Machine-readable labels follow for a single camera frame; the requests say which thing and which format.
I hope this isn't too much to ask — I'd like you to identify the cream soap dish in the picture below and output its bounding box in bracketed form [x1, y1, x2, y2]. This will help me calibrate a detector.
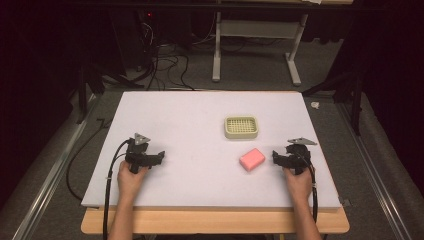
[223, 115, 260, 140]

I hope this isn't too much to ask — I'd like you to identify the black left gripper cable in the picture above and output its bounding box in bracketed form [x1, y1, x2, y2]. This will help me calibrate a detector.
[101, 139, 132, 240]

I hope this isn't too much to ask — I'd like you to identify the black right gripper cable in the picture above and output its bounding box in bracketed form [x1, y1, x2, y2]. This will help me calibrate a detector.
[299, 151, 319, 224]

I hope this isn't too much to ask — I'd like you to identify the person's left hand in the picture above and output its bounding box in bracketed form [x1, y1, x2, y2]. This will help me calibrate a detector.
[117, 160, 150, 198]

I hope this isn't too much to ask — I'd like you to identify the wooden table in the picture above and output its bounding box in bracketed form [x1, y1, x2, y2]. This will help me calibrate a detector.
[80, 89, 351, 235]

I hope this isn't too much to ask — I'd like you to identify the white foam mat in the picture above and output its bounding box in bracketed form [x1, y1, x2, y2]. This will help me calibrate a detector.
[80, 90, 343, 212]

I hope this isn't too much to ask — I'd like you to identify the white metal desk frame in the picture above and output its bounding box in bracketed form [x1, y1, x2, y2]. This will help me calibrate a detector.
[211, 0, 354, 87]

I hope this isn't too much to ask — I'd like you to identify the black computer tower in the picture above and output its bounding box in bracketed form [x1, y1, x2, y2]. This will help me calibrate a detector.
[132, 8, 162, 72]

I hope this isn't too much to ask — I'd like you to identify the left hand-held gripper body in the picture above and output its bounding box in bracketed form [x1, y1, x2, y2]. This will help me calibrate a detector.
[124, 132, 156, 175]

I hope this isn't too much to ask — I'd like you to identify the tangle of black cables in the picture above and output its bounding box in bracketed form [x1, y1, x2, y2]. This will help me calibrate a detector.
[136, 19, 218, 92]

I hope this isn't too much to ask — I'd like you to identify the person's right hand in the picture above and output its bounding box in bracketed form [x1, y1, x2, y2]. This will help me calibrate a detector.
[283, 166, 315, 202]

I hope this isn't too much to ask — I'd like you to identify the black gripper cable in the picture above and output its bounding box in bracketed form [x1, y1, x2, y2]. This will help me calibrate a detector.
[299, 151, 319, 224]
[101, 139, 132, 240]

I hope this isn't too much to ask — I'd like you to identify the metal floor rail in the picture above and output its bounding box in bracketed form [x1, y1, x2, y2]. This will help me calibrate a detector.
[11, 93, 102, 240]
[335, 100, 413, 240]

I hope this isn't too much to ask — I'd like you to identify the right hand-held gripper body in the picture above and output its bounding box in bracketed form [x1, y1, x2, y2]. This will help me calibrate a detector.
[283, 137, 318, 176]

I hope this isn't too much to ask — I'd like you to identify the black metal stand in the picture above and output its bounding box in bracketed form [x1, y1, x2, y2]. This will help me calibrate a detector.
[301, 68, 365, 136]
[75, 63, 145, 125]

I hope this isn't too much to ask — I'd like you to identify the pink soap bar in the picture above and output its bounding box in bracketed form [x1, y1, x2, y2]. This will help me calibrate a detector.
[238, 147, 267, 173]

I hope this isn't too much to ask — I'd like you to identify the black floor cable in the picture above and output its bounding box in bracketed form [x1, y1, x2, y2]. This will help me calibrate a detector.
[64, 117, 114, 203]

